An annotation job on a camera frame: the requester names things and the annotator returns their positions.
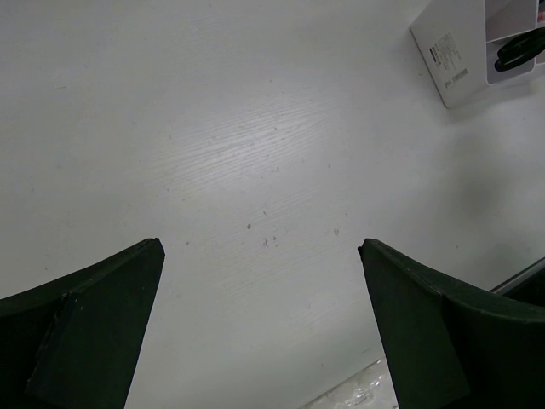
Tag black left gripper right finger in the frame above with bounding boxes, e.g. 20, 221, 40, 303
359, 239, 544, 408

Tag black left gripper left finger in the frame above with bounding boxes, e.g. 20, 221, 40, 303
1, 239, 164, 408

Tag black handled scissors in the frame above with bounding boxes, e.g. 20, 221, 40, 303
494, 29, 538, 72

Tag white divided container left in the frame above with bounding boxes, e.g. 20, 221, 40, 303
410, 1, 544, 108

